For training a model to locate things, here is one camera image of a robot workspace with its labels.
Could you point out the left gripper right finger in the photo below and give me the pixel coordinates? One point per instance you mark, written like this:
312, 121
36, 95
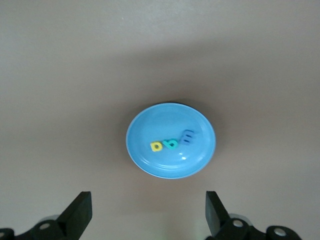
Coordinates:
225, 230

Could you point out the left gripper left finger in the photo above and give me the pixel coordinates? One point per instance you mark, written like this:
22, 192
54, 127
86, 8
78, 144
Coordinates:
65, 227

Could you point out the teal foam letter b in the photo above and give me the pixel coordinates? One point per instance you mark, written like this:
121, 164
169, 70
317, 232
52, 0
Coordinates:
172, 147

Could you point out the blue foam letter m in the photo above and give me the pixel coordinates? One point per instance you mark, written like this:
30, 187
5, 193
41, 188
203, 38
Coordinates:
187, 137

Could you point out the yellow foam letter a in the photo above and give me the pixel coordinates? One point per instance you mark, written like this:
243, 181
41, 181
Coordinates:
153, 147

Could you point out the blue plate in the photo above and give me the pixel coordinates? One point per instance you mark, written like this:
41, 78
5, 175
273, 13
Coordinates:
160, 120

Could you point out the brown table cover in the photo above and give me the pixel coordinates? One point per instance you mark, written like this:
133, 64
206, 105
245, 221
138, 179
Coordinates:
160, 50

